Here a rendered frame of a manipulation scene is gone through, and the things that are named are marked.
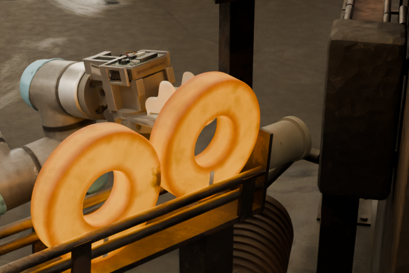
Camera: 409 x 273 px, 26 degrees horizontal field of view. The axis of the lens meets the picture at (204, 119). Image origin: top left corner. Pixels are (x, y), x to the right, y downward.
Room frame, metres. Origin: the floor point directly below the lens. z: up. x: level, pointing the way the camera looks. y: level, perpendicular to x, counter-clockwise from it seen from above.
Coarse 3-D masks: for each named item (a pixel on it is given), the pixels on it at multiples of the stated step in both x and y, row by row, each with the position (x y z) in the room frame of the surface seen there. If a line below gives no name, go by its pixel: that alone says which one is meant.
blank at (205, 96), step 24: (216, 72) 0.92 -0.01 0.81; (192, 96) 0.87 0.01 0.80; (216, 96) 0.88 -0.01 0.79; (240, 96) 0.91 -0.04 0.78; (168, 120) 0.85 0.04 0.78; (192, 120) 0.86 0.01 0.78; (240, 120) 0.91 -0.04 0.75; (168, 144) 0.84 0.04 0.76; (192, 144) 0.86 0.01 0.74; (216, 144) 0.92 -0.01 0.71; (240, 144) 0.92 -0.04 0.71; (168, 168) 0.84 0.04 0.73; (192, 168) 0.86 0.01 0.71; (216, 168) 0.89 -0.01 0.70; (240, 168) 0.92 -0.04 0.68
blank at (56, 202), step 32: (96, 128) 0.80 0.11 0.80; (128, 128) 0.83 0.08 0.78; (64, 160) 0.76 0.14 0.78; (96, 160) 0.78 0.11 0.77; (128, 160) 0.81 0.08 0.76; (32, 192) 0.76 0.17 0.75; (64, 192) 0.75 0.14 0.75; (128, 192) 0.81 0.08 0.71; (64, 224) 0.75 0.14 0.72; (96, 224) 0.78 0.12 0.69; (64, 256) 0.74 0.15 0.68
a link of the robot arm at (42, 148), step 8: (88, 120) 1.08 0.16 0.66; (48, 128) 1.07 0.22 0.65; (56, 128) 1.07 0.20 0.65; (64, 128) 1.06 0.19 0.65; (72, 128) 1.07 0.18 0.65; (80, 128) 1.07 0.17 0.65; (48, 136) 1.07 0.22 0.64; (56, 136) 1.06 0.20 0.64; (64, 136) 1.06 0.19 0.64; (32, 144) 1.06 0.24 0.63; (40, 144) 1.05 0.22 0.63; (48, 144) 1.05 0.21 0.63; (56, 144) 1.06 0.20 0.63; (40, 152) 1.04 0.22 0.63; (48, 152) 1.04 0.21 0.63; (40, 160) 1.03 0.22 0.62; (104, 176) 1.07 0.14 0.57; (96, 184) 1.06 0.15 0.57; (104, 184) 1.07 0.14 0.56; (88, 192) 1.05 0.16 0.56
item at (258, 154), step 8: (264, 136) 0.93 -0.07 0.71; (272, 136) 0.93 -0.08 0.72; (256, 144) 0.94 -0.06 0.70; (264, 144) 0.93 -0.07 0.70; (256, 152) 0.94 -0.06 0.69; (264, 152) 0.93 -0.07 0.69; (248, 160) 0.95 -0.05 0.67; (256, 160) 0.94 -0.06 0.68; (264, 160) 0.93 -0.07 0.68; (248, 168) 0.95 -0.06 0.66; (264, 176) 0.93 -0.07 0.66; (264, 184) 0.92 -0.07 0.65; (256, 192) 0.93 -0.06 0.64; (264, 192) 0.92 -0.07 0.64; (256, 200) 0.93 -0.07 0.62; (264, 200) 0.92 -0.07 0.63; (264, 208) 0.93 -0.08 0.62
